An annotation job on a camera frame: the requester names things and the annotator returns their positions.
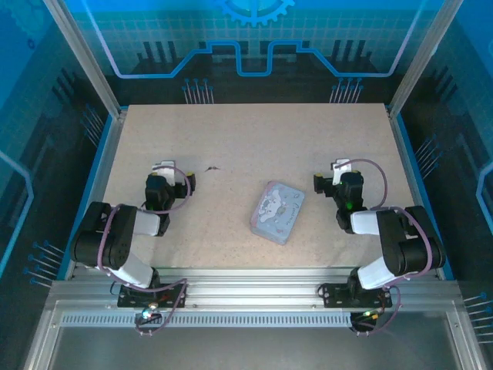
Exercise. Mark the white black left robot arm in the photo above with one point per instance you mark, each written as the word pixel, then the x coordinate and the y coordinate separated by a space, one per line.
pixel 146 223

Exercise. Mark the pastel cartoon tin box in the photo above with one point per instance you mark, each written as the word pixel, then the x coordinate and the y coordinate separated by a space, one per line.
pixel 277 212

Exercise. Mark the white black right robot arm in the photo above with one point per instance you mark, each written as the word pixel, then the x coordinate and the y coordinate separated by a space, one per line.
pixel 400 250

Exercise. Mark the aluminium frame post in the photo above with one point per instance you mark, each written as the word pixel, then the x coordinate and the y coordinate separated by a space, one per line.
pixel 84 61
pixel 420 54

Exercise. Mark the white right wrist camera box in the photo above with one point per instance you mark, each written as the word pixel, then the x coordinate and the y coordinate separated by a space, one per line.
pixel 343 163

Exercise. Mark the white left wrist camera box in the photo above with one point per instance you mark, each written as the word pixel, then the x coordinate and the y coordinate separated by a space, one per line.
pixel 165 169

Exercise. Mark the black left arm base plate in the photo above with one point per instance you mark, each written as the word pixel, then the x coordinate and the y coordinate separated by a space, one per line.
pixel 131 298

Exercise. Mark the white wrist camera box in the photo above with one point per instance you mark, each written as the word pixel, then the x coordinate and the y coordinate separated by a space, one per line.
pixel 343 163
pixel 165 169

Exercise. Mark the grey metal shelf panel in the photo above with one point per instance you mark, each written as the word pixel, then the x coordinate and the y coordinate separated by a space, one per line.
pixel 250 347

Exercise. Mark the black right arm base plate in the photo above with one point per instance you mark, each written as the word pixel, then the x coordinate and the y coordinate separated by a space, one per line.
pixel 335 297

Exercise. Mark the lit controller board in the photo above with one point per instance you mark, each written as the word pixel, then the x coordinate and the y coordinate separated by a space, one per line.
pixel 367 315
pixel 150 313

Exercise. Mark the aluminium mounting rail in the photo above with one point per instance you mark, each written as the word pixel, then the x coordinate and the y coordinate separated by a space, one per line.
pixel 250 289

